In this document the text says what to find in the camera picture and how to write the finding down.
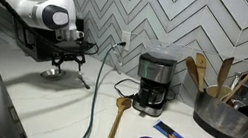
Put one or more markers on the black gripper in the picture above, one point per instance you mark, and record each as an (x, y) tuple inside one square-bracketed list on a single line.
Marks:
[(71, 50)]

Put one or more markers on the metal spoon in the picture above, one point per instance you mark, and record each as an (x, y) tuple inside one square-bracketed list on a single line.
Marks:
[(84, 82)]

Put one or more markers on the small silver metal bowl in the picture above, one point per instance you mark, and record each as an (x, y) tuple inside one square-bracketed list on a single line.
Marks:
[(51, 74)]

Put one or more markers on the black countertop appliance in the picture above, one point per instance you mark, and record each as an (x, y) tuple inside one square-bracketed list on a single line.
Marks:
[(40, 52)]

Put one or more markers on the long wooden spoon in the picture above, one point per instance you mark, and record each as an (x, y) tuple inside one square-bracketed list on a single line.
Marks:
[(117, 122)]

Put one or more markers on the black steel coffee maker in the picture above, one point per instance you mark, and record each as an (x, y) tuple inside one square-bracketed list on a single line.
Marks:
[(155, 81)]

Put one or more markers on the round wooden spoon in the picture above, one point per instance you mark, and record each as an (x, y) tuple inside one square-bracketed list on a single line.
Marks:
[(192, 70)]

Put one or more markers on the blue snack wrapper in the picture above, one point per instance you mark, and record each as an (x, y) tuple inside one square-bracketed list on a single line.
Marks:
[(172, 135)]

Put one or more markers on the slotted wooden spatula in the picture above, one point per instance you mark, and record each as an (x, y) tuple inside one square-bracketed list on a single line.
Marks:
[(201, 68)]

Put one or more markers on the cream cup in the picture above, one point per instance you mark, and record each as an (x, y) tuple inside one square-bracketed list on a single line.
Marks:
[(215, 91)]

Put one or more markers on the dark wooden spatula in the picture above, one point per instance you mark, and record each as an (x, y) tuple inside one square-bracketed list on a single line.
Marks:
[(224, 74)]

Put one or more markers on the steel utensil pot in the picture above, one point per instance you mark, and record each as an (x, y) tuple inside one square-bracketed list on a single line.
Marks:
[(220, 120)]

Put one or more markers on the white wall outlet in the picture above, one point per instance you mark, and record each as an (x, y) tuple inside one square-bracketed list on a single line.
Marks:
[(125, 40)]

